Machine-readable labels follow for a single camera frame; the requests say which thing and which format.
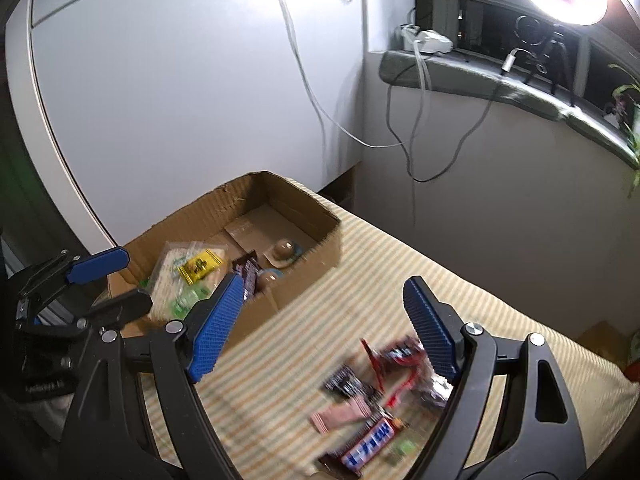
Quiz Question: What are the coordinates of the clear bag dark snack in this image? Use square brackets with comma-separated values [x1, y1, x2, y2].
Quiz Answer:
[418, 374, 454, 408]

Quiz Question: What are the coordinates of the pink wafer packet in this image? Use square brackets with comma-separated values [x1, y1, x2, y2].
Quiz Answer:
[309, 394, 372, 434]

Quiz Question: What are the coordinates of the large Snickers bar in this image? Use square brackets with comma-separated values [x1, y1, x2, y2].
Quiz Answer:
[318, 412, 407, 479]

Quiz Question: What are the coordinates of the red dark snack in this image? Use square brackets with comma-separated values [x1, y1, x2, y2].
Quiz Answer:
[360, 336, 426, 408]

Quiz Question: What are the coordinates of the black plum candy packet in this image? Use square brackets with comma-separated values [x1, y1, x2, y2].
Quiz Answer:
[322, 364, 382, 403]

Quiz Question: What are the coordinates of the green candy packet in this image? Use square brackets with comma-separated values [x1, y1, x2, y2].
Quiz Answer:
[169, 284, 212, 320]

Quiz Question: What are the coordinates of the yellow snack packet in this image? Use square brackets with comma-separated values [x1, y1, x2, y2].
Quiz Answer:
[178, 249, 224, 285]

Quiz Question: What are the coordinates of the small Snickers bar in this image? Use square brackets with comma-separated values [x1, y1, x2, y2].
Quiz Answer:
[231, 250, 262, 302]

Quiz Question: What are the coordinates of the small green candy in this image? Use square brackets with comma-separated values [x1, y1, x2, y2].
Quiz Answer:
[387, 438, 418, 464]

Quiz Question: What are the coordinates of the round chocolate ball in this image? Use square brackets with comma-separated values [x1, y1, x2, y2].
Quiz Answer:
[272, 238, 296, 261]

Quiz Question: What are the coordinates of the brown cardboard box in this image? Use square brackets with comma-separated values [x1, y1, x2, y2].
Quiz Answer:
[107, 171, 341, 350]

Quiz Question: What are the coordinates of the striped yellow table cloth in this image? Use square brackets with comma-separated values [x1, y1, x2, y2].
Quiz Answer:
[139, 179, 627, 480]

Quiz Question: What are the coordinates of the white cabinet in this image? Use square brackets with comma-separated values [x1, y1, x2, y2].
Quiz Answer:
[6, 0, 363, 252]

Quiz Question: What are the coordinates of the green potted plant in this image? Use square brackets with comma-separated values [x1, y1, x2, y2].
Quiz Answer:
[607, 63, 640, 196]

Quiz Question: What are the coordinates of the black light tripod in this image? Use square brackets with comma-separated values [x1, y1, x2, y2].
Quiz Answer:
[524, 24, 576, 107]

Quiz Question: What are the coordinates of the grey window sill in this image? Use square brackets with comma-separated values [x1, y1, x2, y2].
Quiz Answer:
[378, 49, 640, 169]

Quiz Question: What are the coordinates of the white power strip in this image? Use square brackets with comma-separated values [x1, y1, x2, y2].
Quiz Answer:
[400, 25, 454, 54]

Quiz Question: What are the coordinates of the black cable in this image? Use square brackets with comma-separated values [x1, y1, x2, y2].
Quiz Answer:
[386, 49, 522, 184]

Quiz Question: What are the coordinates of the white cable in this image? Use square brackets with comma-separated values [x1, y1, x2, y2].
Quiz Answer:
[264, 0, 432, 150]

